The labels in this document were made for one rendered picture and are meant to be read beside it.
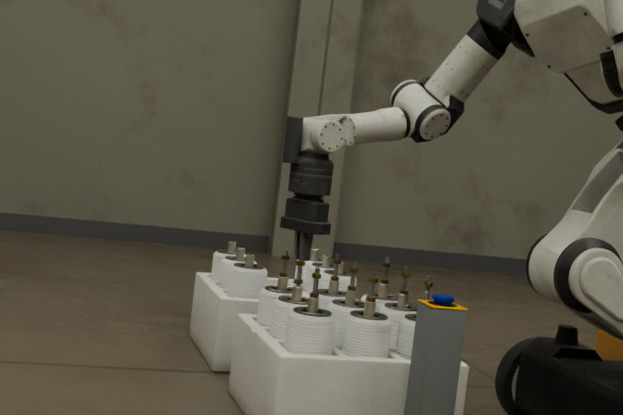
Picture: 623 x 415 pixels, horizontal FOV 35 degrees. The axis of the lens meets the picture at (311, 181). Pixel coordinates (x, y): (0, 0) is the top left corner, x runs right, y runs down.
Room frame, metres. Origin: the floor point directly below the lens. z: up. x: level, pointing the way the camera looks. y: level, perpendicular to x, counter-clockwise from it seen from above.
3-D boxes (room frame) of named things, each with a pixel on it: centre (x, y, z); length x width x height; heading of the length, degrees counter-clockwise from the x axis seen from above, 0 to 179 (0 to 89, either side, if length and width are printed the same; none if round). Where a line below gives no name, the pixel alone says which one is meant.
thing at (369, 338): (1.94, -0.14, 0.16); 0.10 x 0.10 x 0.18
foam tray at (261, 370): (2.05, -0.11, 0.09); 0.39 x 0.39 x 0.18; 17
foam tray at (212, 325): (2.58, 0.05, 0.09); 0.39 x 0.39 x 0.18; 16
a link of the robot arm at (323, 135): (2.00, 0.01, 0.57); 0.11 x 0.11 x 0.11; 31
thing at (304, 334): (1.91, -0.03, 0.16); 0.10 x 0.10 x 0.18
